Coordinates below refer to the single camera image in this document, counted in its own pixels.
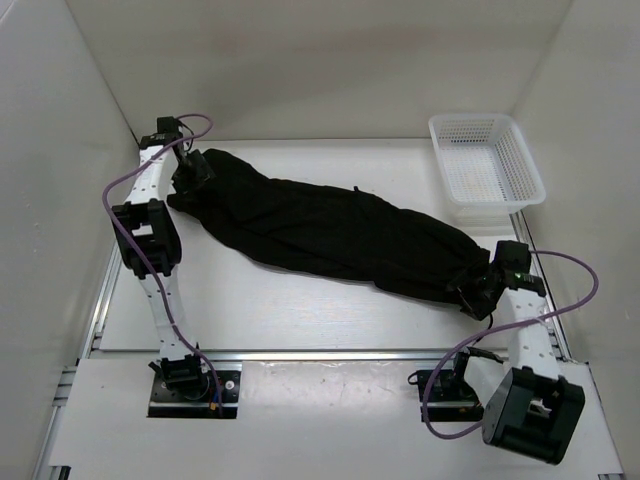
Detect black trousers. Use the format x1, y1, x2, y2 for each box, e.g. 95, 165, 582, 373
167, 149, 489, 308

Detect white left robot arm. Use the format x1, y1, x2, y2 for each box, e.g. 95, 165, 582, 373
102, 131, 219, 401

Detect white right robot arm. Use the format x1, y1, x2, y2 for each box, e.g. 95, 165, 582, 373
449, 271, 585, 465

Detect white perforated plastic basket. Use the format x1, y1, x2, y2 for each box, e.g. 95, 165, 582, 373
428, 113, 546, 228

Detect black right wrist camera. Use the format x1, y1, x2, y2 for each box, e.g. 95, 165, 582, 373
494, 240, 532, 274

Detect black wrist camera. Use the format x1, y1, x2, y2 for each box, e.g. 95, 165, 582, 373
494, 240, 532, 274
156, 116, 182, 137

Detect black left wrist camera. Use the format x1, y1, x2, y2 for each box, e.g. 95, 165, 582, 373
156, 116, 182, 137

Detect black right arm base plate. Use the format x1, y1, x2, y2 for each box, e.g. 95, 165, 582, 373
427, 369, 484, 422

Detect aluminium front frame rail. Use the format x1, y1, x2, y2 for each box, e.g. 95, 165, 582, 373
74, 349, 574, 364

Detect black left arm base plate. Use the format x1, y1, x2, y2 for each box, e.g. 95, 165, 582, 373
147, 362, 242, 420

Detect aluminium left frame rail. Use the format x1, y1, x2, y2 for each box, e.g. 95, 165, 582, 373
31, 245, 121, 479

